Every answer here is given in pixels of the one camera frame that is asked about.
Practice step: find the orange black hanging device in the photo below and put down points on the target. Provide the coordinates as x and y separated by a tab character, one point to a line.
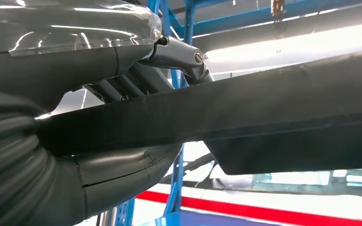
277	7

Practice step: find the blue metal shelf rack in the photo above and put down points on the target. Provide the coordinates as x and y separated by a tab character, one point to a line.
175	187

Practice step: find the chrome base barrier stanchion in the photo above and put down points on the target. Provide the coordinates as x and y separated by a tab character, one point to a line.
107	218

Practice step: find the white car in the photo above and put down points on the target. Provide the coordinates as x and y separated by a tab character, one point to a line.
293	202

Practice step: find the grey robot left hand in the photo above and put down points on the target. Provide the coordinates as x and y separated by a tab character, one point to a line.
59	62

